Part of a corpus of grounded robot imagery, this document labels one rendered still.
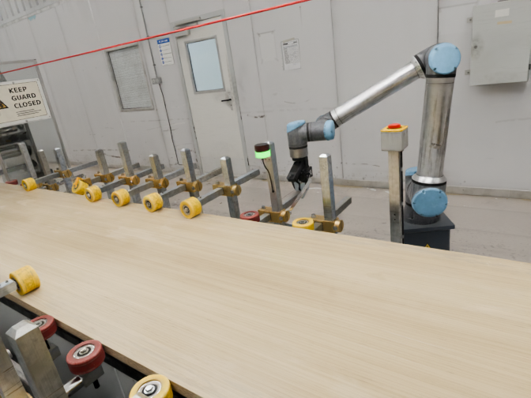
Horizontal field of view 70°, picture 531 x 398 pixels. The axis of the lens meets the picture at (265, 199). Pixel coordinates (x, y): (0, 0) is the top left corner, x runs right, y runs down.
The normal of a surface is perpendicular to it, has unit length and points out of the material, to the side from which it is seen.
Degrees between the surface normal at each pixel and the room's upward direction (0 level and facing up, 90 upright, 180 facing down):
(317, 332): 0
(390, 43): 90
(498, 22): 90
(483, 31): 90
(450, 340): 0
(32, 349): 90
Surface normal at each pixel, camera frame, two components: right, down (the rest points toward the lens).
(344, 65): -0.57, 0.36
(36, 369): 0.82, 0.09
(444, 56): -0.21, 0.24
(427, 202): -0.20, 0.44
